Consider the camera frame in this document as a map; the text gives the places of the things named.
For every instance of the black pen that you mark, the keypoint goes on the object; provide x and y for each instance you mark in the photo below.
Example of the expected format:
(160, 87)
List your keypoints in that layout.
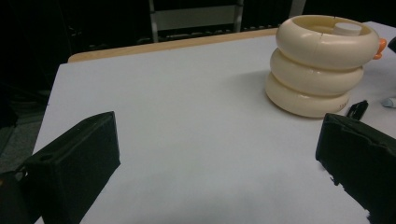
(358, 109)

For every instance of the green and white glue stick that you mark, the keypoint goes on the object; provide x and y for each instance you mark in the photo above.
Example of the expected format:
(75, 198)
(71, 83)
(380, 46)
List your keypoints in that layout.
(347, 29)

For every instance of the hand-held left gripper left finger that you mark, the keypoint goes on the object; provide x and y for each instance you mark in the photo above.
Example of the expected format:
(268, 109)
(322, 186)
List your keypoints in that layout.
(74, 165)

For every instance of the grey metal stand frame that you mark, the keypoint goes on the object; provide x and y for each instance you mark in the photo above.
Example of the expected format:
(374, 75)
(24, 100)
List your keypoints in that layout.
(196, 18)

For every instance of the cream ringed duck pen holder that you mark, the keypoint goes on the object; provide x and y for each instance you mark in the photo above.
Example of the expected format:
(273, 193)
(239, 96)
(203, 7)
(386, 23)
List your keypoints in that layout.
(311, 81)

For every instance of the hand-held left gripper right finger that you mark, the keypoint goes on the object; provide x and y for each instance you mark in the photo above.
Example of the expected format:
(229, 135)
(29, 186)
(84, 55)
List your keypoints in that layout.
(361, 161)

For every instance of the grey metal post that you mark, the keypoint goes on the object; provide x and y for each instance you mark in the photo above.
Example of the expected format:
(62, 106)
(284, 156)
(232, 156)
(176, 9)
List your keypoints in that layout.
(297, 7)

